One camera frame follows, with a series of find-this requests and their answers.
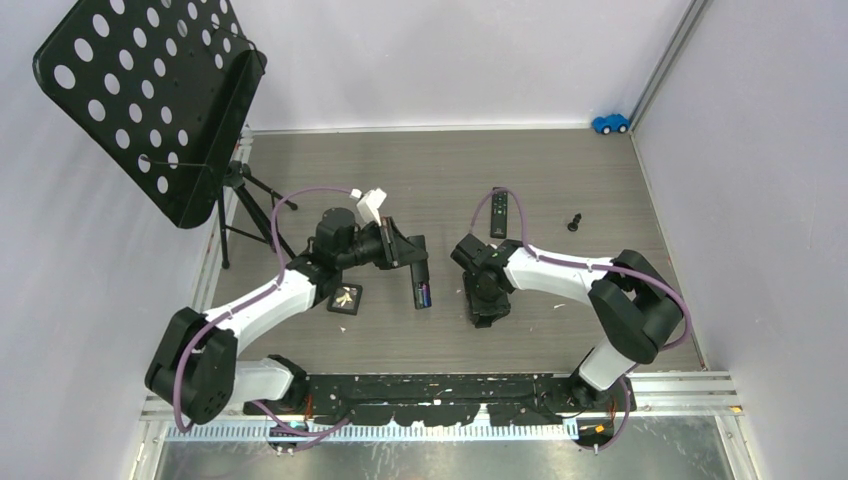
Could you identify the black perforated music stand tray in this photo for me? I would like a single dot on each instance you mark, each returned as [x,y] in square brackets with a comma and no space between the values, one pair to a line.
[163,87]

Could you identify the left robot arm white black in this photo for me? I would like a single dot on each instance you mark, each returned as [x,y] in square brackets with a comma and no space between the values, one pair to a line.
[196,367]

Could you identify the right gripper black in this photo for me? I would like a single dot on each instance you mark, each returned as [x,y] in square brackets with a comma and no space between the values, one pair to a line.
[478,310]

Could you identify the black remote with label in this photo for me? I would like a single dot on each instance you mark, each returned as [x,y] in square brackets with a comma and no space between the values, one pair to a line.
[499,214]

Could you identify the black remote plain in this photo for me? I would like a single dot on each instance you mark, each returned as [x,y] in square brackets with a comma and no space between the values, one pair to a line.
[420,279]

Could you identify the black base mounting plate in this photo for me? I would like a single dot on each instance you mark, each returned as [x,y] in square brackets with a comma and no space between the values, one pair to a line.
[442,400]

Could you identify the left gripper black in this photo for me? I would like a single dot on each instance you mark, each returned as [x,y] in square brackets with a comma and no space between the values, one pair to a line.
[397,250]

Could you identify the small black square tray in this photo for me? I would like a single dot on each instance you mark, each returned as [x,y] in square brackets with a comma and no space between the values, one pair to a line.
[346,299]

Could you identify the blue toy car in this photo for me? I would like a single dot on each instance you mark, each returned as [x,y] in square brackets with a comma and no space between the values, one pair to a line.
[611,123]

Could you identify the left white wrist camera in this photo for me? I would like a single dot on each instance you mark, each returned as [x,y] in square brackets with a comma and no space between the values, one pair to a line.
[369,204]

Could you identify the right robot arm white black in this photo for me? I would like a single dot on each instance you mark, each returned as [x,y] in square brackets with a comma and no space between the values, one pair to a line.
[636,308]

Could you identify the blue purple battery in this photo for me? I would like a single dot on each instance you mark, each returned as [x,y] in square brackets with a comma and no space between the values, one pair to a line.
[426,295]

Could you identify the small black knob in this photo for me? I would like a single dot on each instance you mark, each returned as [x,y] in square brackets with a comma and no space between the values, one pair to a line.
[573,225]

